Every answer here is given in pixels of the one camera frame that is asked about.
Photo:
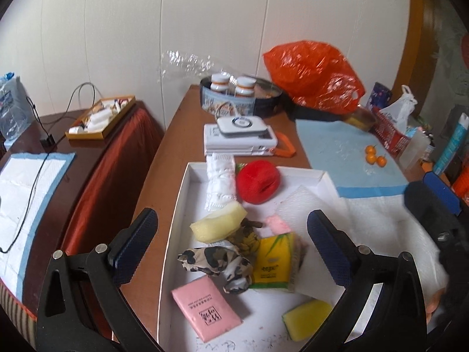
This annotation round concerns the brown knotted cloth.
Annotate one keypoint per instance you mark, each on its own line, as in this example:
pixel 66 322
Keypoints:
pixel 249 240

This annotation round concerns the light blue pad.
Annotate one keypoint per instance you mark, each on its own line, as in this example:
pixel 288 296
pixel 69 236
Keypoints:
pixel 337 154

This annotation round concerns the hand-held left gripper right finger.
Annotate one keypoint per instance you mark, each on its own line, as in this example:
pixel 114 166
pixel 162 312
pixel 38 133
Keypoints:
pixel 329 253

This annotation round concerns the white towel roll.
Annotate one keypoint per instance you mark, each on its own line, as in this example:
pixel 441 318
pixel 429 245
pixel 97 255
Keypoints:
pixel 220 183

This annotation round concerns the white plastic bag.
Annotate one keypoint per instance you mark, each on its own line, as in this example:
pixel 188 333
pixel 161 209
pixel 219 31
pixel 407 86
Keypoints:
pixel 397 115

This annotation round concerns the white foam sheet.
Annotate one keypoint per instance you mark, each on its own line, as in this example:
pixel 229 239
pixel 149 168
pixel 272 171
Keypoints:
pixel 300 201

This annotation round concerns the white power bank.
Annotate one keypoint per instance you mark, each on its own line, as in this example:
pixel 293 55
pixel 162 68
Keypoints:
pixel 242 126

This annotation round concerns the leopard print cloth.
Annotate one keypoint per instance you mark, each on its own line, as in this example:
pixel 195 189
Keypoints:
pixel 209 260

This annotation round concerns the wooden tray with small items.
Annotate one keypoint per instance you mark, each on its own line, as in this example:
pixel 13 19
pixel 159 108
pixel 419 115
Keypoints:
pixel 99 119

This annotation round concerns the striped cushion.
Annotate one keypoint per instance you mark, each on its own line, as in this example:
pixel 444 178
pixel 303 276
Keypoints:
pixel 14 308

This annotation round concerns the clear plastic jug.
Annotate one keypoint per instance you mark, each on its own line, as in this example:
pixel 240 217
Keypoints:
pixel 412 150

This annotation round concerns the orange plastic object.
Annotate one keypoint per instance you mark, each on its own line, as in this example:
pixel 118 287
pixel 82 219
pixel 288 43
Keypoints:
pixel 283 152

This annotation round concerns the red plastic basket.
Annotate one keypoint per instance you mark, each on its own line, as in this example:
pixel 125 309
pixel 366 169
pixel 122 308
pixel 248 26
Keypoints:
pixel 390 137

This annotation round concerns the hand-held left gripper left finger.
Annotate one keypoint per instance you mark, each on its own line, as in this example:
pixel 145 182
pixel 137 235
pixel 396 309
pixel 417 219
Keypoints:
pixel 133 247

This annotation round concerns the dark printed round tin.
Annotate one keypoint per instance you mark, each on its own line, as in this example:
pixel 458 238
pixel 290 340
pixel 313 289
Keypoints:
pixel 234 106

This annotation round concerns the red plush ball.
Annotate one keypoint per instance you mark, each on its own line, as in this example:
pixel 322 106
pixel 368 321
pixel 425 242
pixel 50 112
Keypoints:
pixel 256 181

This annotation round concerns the white cardboard box tray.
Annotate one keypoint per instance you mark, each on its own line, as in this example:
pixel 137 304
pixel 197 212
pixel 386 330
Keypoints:
pixel 194 198

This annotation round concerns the black power adapter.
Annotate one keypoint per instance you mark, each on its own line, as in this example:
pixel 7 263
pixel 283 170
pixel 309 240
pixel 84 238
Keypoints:
pixel 48 142

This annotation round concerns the pink plush toy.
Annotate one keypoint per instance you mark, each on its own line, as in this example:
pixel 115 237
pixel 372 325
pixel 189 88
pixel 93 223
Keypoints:
pixel 278 223

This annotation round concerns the yellow scouring sponge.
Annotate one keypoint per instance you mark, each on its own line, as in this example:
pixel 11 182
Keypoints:
pixel 304 319

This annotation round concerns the white pill bottle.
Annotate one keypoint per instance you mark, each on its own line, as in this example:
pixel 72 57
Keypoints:
pixel 245 86
pixel 220 80

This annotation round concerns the person's right hand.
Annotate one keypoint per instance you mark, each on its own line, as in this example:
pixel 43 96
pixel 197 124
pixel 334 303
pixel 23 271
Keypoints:
pixel 435 300

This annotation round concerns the pink tissue pack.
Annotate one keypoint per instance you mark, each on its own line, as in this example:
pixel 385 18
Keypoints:
pixel 205 308

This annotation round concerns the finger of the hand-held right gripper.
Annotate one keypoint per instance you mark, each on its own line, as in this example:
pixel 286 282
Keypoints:
pixel 419 203
pixel 441 192

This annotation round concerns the side table with red cloth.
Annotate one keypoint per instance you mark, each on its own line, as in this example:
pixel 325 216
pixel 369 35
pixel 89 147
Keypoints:
pixel 102 190

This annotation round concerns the white quilted pad blue border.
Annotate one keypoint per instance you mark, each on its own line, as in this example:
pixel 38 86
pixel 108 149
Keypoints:
pixel 384 227
pixel 22 198

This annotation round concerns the red plastic bag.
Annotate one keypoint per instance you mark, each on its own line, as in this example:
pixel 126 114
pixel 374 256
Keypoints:
pixel 311 73

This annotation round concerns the teal box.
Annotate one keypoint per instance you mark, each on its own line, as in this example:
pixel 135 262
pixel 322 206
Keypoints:
pixel 452 143

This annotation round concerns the yellow tissue pack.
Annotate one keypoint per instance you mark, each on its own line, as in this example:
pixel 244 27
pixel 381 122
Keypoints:
pixel 273 260

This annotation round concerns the thick pale yellow sponge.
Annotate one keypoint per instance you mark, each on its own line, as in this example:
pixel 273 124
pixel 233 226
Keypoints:
pixel 220 223

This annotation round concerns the tangerine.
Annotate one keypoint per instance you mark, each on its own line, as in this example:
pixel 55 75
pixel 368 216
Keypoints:
pixel 382 161
pixel 371 159
pixel 370 149

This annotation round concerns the clear plastic wrap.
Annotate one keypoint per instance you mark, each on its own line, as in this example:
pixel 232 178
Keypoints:
pixel 187 62

